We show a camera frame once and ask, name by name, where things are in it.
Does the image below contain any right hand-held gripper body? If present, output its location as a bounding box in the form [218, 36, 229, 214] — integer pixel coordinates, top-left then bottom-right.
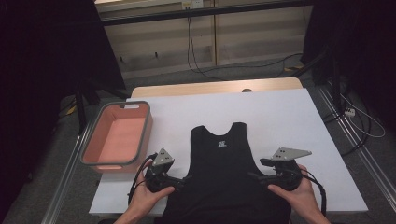
[260, 147, 313, 191]

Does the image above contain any black stand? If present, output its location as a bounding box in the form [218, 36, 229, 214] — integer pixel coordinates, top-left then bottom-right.
[74, 77, 132, 135]
[290, 46, 345, 116]

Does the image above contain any left hand-held gripper cable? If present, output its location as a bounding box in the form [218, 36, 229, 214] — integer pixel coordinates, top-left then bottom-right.
[126, 151, 159, 206]

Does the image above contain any aluminium floor rail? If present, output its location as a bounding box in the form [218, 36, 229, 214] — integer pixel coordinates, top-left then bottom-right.
[316, 85, 396, 204]
[40, 122, 94, 224]

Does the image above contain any white floor cable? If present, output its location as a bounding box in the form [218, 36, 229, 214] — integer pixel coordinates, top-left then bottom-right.
[339, 92, 387, 139]

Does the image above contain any right hand-held gripper cable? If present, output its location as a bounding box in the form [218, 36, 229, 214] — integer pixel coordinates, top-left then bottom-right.
[292, 168, 328, 217]

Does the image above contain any wooden table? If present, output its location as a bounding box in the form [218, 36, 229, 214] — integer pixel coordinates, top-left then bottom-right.
[130, 77, 304, 99]

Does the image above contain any black metal crossbar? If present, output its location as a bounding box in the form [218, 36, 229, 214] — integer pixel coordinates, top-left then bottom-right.
[99, 0, 314, 27]

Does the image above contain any white wall socket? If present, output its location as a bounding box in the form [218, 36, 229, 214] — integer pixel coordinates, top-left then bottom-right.
[181, 0, 204, 9]

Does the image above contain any hand-held gripper cable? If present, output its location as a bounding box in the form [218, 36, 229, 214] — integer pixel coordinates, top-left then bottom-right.
[126, 151, 159, 206]
[292, 168, 328, 217]

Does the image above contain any pink basket with grey rim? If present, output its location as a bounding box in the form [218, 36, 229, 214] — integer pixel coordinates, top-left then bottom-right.
[79, 100, 154, 175]

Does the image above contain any black wall cable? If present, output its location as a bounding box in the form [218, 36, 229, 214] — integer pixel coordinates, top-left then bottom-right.
[186, 7, 227, 82]
[189, 7, 304, 76]

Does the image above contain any black vest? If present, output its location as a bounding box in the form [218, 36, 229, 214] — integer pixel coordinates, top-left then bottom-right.
[162, 121, 292, 224]

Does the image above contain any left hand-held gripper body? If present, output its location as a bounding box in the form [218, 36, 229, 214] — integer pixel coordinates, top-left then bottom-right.
[144, 147, 176, 193]

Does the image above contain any black curtain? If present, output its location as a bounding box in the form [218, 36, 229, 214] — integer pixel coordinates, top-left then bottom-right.
[301, 0, 396, 132]
[0, 0, 127, 206]

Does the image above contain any person's right hand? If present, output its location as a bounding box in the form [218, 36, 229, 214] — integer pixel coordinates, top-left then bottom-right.
[267, 163, 322, 217]

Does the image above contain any black floor cable bundle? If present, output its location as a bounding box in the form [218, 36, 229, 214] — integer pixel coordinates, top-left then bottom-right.
[321, 102, 373, 157]

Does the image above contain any person's left hand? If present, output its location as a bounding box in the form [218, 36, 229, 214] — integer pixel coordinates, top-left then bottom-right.
[126, 168, 177, 217]

